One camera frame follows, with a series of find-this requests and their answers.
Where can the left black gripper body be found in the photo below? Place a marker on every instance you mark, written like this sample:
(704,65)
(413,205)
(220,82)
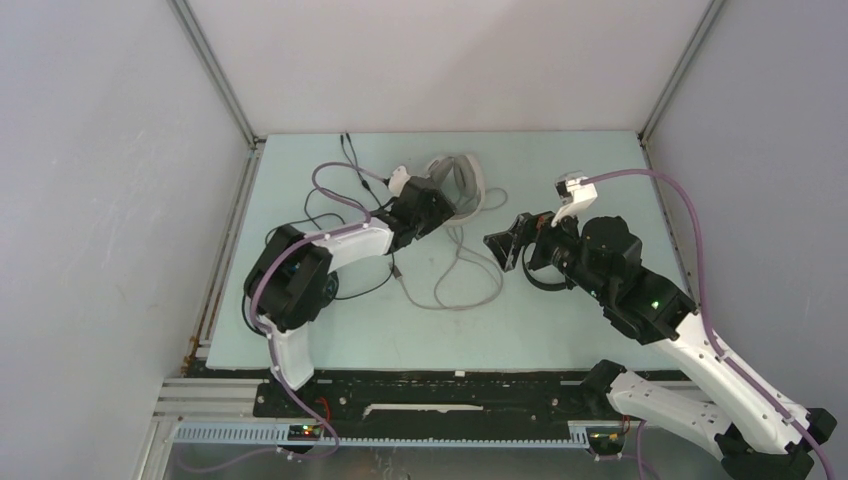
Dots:
(438,211)

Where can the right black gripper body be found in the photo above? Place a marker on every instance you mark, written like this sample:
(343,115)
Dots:
(549,237)

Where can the white headphones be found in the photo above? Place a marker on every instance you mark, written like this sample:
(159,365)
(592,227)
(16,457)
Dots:
(469,181)

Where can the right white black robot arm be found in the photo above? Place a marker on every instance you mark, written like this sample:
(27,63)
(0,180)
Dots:
(751,429)

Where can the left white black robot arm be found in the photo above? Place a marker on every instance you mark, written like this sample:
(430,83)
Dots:
(328,250)

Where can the black blue headphones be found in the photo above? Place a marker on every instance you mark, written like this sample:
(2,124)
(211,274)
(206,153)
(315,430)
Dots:
(290,300)

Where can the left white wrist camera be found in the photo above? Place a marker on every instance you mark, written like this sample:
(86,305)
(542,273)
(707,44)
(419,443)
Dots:
(397,180)

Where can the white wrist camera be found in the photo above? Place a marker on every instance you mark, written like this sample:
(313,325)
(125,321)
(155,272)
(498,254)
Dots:
(397,180)
(576,194)

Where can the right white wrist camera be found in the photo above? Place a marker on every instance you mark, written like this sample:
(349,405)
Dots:
(576,194)

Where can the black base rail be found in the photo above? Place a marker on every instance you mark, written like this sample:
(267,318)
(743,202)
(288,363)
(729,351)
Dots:
(445,406)

